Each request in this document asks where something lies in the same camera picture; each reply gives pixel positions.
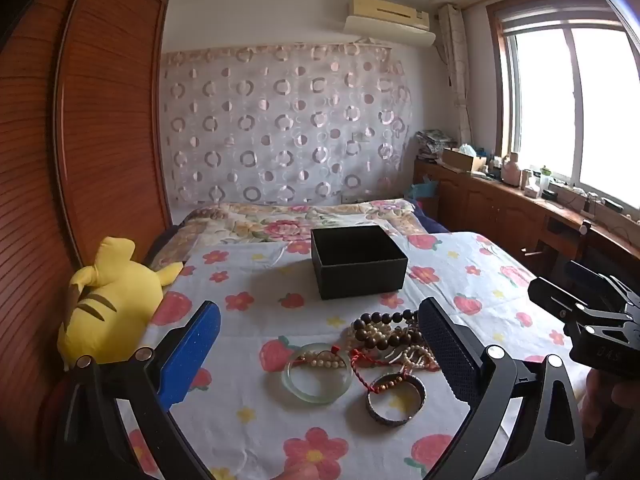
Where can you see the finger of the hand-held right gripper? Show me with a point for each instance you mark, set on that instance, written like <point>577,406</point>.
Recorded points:
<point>550,295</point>
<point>587,272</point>

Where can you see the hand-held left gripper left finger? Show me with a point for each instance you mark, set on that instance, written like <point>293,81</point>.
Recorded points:
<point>192,355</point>

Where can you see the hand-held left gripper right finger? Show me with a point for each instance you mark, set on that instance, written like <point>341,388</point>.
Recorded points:
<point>445,355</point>

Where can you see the black square box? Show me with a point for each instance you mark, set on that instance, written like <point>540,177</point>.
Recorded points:
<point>360,280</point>

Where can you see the person's right hand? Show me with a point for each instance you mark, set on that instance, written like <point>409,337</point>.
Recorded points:
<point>607,400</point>

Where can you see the person's left hand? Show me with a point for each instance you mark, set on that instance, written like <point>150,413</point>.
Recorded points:
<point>295,473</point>

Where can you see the blue patterned bangle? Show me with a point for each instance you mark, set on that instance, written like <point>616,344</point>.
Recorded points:
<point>374,409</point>

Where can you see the yellow plush toy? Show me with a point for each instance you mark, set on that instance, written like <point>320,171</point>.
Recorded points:
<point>110,305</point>

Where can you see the wooden cabinet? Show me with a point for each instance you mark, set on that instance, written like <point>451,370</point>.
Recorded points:
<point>495,210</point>

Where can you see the pale green jade bangle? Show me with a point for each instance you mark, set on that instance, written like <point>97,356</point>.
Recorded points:
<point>290,382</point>

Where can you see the strawberry-print bed sheet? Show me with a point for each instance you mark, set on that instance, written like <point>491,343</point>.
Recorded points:
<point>310,320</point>

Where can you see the dark blue blanket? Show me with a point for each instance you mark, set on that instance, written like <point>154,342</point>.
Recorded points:
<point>434,217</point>

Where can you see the floral quilt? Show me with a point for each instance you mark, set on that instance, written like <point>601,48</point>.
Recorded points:
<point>260,225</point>

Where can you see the cardboard box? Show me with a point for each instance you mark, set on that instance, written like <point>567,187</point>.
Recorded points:
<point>462,162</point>

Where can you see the teal plastic bag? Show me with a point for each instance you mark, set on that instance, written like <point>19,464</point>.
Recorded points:
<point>422,189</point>

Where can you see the white bag in cardboard box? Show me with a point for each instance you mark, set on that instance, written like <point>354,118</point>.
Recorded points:
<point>466,150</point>

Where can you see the wooden-framed window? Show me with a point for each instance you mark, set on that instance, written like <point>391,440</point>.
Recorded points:
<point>575,100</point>

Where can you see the stack of newspapers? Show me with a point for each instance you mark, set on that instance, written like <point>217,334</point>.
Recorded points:
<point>434,144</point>

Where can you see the patterned window curtain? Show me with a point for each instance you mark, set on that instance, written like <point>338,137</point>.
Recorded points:
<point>457,75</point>

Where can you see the circle-patterned wall cloth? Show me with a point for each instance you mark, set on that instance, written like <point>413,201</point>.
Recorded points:
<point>285,125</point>

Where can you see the cream wall air conditioner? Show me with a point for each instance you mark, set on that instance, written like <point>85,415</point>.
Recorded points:
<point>387,17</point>

